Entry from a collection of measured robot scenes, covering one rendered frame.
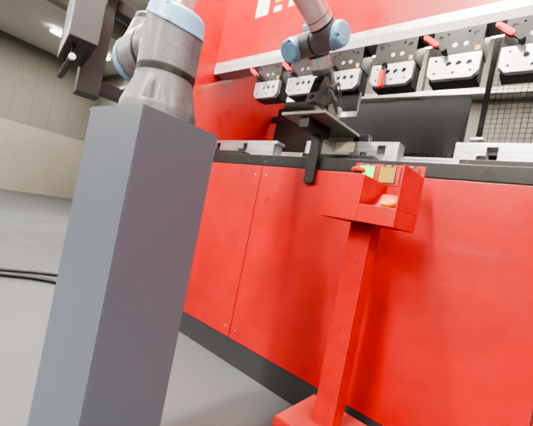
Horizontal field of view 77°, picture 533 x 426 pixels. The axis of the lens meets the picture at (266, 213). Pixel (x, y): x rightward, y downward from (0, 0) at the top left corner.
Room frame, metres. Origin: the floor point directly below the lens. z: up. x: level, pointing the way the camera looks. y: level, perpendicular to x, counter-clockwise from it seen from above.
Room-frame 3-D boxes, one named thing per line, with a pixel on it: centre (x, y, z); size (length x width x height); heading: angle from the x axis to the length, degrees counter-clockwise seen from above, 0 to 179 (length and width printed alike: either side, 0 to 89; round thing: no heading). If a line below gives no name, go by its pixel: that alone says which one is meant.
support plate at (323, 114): (1.23, -0.14, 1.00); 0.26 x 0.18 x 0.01; 140
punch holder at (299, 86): (1.48, -0.06, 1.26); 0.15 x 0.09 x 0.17; 50
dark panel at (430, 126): (1.88, -0.38, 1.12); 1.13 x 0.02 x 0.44; 50
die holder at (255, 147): (1.70, 0.19, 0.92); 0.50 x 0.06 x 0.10; 50
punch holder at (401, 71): (1.23, -0.37, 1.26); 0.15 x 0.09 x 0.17; 50
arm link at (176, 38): (0.68, 0.26, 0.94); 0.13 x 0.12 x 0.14; 43
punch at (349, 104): (1.34, -0.23, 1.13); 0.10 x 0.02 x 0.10; 50
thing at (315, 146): (1.20, -0.11, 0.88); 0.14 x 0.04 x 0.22; 140
